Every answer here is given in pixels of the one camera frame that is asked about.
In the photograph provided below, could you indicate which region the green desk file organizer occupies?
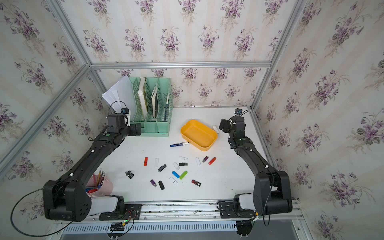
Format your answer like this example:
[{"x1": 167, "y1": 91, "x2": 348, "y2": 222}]
[{"x1": 118, "y1": 76, "x2": 173, "y2": 137}]

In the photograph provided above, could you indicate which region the dark pen in organizer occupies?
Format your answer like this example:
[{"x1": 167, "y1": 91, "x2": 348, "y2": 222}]
[{"x1": 164, "y1": 94, "x2": 169, "y2": 121}]

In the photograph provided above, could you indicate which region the white small device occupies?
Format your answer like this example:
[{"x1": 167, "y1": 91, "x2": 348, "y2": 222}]
[{"x1": 212, "y1": 125, "x2": 219, "y2": 134}]

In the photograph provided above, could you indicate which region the aluminium front rail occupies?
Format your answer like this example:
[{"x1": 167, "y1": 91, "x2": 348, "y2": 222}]
[{"x1": 53, "y1": 197, "x2": 304, "y2": 224}]

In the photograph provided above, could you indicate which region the black silver usb drive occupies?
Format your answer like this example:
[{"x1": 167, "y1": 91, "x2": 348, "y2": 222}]
[{"x1": 158, "y1": 164, "x2": 167, "y2": 173}]

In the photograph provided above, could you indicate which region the small black usb pair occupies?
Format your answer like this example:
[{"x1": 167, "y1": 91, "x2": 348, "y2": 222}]
[{"x1": 125, "y1": 171, "x2": 134, "y2": 179}]

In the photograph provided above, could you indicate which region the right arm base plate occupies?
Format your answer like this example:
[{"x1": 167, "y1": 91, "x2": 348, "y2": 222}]
[{"x1": 216, "y1": 201, "x2": 257, "y2": 219}]

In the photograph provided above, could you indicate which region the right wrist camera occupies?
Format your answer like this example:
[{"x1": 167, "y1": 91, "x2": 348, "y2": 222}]
[{"x1": 235, "y1": 108, "x2": 243, "y2": 116}]

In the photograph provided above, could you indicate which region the purple usb drive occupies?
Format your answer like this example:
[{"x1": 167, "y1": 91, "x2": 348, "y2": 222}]
[
  {"x1": 202, "y1": 156, "x2": 209, "y2": 163},
  {"x1": 150, "y1": 180, "x2": 158, "y2": 187}
]

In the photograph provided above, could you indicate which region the white book in organizer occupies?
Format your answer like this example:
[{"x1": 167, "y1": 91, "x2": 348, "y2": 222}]
[{"x1": 138, "y1": 77, "x2": 148, "y2": 120}]

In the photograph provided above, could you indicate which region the white slider usb drive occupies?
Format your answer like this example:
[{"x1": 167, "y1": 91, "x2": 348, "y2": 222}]
[{"x1": 169, "y1": 177, "x2": 178, "y2": 185}]

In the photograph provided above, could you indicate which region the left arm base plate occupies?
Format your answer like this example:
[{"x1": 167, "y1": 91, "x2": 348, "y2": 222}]
[{"x1": 99, "y1": 204, "x2": 142, "y2": 221}]

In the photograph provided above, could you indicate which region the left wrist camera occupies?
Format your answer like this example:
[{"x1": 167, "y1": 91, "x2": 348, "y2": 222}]
[{"x1": 121, "y1": 108, "x2": 130, "y2": 115}]

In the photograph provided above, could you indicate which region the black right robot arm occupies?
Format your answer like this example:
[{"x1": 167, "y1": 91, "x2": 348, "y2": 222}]
[{"x1": 219, "y1": 115, "x2": 293, "y2": 216}]

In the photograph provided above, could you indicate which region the black capsule usb drive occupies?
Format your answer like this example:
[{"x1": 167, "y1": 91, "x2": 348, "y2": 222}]
[{"x1": 159, "y1": 181, "x2": 165, "y2": 190}]

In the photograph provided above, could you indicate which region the pink pen cup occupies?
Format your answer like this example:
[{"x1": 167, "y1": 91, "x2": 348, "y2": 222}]
[{"x1": 85, "y1": 170, "x2": 114, "y2": 197}]

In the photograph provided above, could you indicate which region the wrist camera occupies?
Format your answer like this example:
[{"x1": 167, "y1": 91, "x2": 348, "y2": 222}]
[
  {"x1": 235, "y1": 108, "x2": 243, "y2": 116},
  {"x1": 121, "y1": 108, "x2": 130, "y2": 115}
]

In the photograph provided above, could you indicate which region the green usb drive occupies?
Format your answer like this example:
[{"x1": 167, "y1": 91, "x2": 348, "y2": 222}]
[{"x1": 179, "y1": 171, "x2": 188, "y2": 180}]

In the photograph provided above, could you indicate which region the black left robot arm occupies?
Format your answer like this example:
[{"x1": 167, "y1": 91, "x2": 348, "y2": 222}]
[{"x1": 43, "y1": 114, "x2": 142, "y2": 222}]

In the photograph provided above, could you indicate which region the red black usb drive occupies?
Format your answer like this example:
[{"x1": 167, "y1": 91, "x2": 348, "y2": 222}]
[{"x1": 192, "y1": 180, "x2": 201, "y2": 187}]

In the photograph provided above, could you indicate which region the blue usb drive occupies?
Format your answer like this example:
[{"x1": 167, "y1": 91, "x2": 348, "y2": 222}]
[{"x1": 172, "y1": 171, "x2": 180, "y2": 179}]

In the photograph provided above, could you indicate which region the blue white marker pen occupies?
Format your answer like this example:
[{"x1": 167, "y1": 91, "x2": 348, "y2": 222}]
[{"x1": 170, "y1": 142, "x2": 190, "y2": 148}]

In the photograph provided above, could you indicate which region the white paper stack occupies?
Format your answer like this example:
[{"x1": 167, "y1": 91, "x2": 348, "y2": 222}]
[{"x1": 102, "y1": 76, "x2": 137, "y2": 121}]

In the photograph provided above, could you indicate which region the beige notebook in organizer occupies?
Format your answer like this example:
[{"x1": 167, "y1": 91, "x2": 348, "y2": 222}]
[{"x1": 151, "y1": 87, "x2": 159, "y2": 118}]

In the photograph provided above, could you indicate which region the white flat usb drive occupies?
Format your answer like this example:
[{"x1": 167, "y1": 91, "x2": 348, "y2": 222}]
[{"x1": 195, "y1": 157, "x2": 202, "y2": 166}]

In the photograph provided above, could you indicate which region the yellow plastic storage box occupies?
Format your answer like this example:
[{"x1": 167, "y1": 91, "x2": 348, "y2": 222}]
[{"x1": 181, "y1": 120, "x2": 218, "y2": 152}]

